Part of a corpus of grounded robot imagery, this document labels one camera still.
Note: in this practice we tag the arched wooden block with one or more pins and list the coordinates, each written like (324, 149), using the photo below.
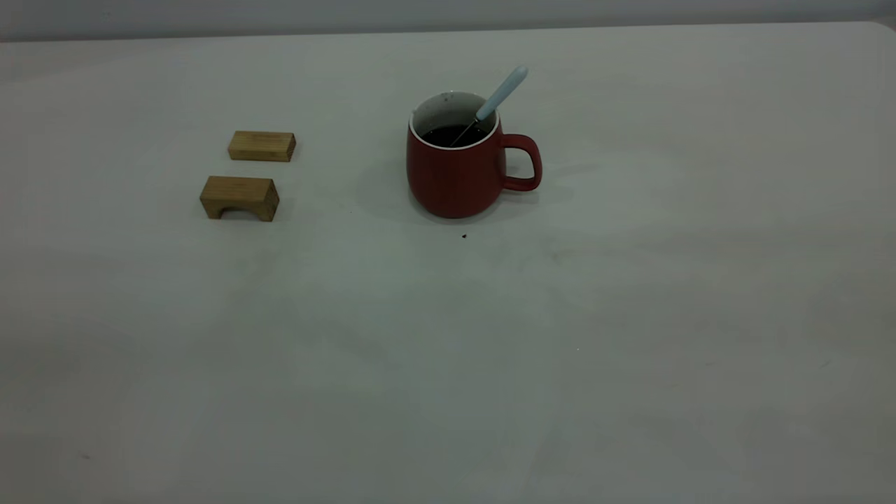
(241, 192)

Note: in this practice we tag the flat rectangular wooden block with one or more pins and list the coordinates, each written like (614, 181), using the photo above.
(262, 145)

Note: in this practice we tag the red ceramic mug with coffee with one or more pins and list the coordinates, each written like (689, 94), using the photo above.
(455, 178)

